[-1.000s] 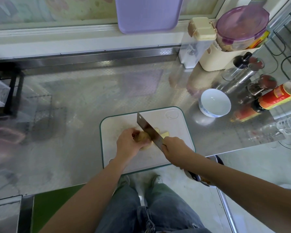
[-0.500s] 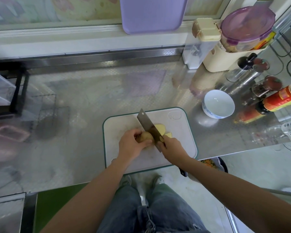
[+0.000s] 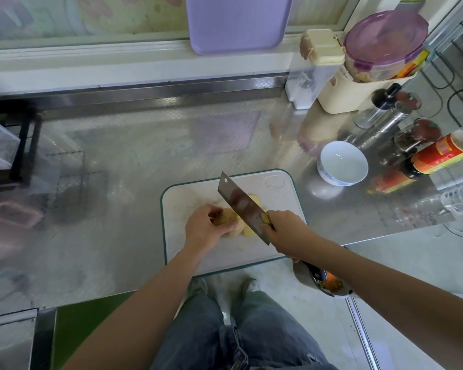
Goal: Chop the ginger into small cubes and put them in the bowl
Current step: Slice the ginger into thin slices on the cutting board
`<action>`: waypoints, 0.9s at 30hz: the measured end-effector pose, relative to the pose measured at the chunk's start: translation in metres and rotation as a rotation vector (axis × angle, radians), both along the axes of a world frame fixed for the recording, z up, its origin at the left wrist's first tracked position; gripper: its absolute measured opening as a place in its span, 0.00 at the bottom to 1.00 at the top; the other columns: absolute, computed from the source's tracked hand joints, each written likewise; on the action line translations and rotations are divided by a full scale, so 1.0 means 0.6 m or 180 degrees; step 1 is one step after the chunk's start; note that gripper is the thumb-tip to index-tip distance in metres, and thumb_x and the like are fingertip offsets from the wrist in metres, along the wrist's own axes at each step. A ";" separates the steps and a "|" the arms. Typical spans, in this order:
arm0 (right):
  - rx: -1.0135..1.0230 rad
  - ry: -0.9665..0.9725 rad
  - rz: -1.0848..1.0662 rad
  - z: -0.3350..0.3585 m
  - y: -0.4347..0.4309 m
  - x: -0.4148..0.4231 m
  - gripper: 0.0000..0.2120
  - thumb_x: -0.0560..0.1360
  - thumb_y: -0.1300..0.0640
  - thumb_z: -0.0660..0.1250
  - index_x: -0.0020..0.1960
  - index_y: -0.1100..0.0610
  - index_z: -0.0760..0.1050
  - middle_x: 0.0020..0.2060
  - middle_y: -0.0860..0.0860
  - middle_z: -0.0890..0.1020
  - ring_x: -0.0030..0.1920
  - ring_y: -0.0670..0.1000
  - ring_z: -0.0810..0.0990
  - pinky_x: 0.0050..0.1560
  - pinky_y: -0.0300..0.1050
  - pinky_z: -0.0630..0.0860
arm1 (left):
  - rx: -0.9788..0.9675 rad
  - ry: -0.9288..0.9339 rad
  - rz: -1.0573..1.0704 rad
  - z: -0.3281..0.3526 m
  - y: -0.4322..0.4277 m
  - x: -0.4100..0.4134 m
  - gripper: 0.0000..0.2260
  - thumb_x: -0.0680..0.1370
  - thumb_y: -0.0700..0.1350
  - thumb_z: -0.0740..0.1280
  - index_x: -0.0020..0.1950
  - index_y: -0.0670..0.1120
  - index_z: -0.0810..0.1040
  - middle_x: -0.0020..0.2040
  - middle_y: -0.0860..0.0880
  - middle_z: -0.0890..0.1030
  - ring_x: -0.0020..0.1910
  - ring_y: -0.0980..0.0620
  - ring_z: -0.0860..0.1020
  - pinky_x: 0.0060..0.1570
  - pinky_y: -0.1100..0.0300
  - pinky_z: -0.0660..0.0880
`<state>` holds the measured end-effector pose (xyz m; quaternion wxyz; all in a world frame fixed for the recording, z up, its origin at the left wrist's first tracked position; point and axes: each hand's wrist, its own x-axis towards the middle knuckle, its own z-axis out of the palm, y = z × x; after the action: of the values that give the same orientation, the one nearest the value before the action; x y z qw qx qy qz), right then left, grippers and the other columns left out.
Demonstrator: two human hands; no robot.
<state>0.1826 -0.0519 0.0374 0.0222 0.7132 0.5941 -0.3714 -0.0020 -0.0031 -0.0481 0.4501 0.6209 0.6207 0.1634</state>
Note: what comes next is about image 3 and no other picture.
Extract person's right hand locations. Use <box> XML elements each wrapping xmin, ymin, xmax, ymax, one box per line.
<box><xmin>264</xmin><ymin>209</ymin><xmax>325</xmax><ymax>261</ymax></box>

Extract person's left hand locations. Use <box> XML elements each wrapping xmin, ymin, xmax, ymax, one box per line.
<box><xmin>183</xmin><ymin>204</ymin><xmax>239</xmax><ymax>257</ymax></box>

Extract brown potato piece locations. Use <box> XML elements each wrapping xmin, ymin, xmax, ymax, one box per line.
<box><xmin>215</xmin><ymin>206</ymin><xmax>244</xmax><ymax>236</ymax></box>

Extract steel cleaver knife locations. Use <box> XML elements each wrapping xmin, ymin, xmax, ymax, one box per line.
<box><xmin>218</xmin><ymin>172</ymin><xmax>273</xmax><ymax>245</ymax></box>

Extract pile of yellow potato slices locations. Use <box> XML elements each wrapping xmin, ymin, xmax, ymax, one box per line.
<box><xmin>243</xmin><ymin>195</ymin><xmax>263</xmax><ymax>237</ymax></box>

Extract white bowl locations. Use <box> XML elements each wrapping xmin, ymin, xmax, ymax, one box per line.
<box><xmin>318</xmin><ymin>140</ymin><xmax>370</xmax><ymax>187</ymax></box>

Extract person's right forearm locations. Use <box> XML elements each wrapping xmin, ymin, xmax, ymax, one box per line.
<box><xmin>309</xmin><ymin>238</ymin><xmax>463</xmax><ymax>370</ymax></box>

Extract person's left forearm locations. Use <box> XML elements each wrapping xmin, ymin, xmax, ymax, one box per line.
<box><xmin>62</xmin><ymin>249</ymin><xmax>206</xmax><ymax>370</ymax></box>

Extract person's white left shoe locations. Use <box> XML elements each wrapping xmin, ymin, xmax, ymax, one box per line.
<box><xmin>185</xmin><ymin>277</ymin><xmax>212</xmax><ymax>302</ymax></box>

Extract metal bowl with scraps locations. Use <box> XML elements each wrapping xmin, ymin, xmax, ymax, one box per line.
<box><xmin>293</xmin><ymin>258</ymin><xmax>354</xmax><ymax>298</ymax></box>

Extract person's blue jeans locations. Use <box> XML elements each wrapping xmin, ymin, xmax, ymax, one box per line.
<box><xmin>150</xmin><ymin>292</ymin><xmax>336</xmax><ymax>370</ymax></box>

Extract white cutting board green rim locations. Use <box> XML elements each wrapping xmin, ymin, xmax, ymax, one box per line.
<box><xmin>161</xmin><ymin>169</ymin><xmax>307</xmax><ymax>276</ymax></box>

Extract cream plastic canister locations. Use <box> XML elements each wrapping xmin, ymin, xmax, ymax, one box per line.
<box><xmin>316</xmin><ymin>65</ymin><xmax>406</xmax><ymax>115</ymax></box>

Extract green mat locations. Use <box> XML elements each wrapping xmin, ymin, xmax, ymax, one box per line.
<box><xmin>52</xmin><ymin>291</ymin><xmax>140</xmax><ymax>370</ymax></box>

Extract glass bottle black cap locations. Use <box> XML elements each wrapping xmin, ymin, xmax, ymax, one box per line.
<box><xmin>353</xmin><ymin>83</ymin><xmax>406</xmax><ymax>130</ymax></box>

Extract glass jar red lid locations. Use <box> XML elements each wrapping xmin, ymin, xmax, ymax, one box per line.
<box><xmin>394</xmin><ymin>119</ymin><xmax>442</xmax><ymax>153</ymax></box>

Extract steel shaker brown cap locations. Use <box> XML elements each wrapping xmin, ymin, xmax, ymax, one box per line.
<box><xmin>347</xmin><ymin>92</ymin><xmax>424</xmax><ymax>147</ymax></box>

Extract clear container cream lid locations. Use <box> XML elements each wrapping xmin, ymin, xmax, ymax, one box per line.
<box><xmin>284</xmin><ymin>29</ymin><xmax>347</xmax><ymax>110</ymax></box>

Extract sauce bottle red label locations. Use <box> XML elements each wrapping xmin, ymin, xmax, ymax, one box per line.
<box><xmin>401</xmin><ymin>128</ymin><xmax>463</xmax><ymax>178</ymax></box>

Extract black metal rack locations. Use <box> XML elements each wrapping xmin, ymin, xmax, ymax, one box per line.
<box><xmin>0</xmin><ymin>100</ymin><xmax>43</xmax><ymax>188</ymax></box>

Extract purple lid food container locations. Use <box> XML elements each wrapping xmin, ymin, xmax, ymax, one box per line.
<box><xmin>343</xmin><ymin>10</ymin><xmax>431</xmax><ymax>82</ymax></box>

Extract purple plastic cutting board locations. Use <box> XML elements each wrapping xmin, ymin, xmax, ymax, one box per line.
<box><xmin>184</xmin><ymin>0</ymin><xmax>296</xmax><ymax>56</ymax></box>

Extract clear plastic storage box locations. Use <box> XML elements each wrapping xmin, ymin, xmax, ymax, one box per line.
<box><xmin>0</xmin><ymin>114</ymin><xmax>23</xmax><ymax>170</ymax></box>

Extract steel bin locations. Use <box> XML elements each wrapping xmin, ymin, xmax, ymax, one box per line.
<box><xmin>0</xmin><ymin>308</ymin><xmax>38</xmax><ymax>370</ymax></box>

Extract wire dish rack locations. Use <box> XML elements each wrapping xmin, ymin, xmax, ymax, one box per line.
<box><xmin>424</xmin><ymin>27</ymin><xmax>463</xmax><ymax>120</ymax></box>

